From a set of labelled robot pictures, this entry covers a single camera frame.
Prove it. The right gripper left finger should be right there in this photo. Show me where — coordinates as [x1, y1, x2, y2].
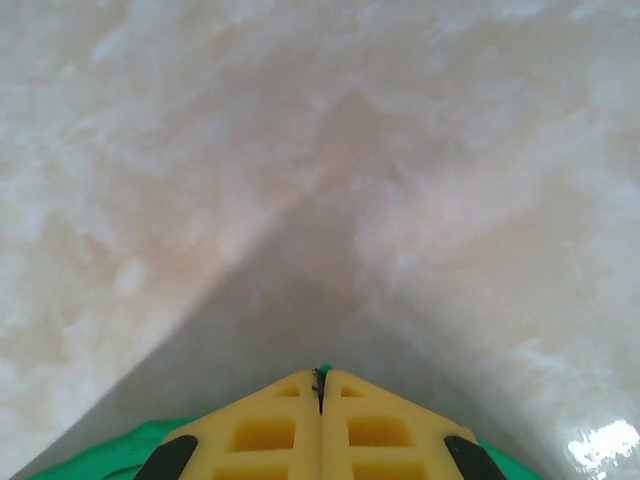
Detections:
[132, 367, 322, 480]

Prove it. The green t-shirt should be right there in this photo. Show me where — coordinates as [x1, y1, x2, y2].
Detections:
[19, 362, 539, 480]

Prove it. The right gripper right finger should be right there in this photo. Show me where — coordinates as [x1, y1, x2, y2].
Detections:
[319, 368, 509, 480]

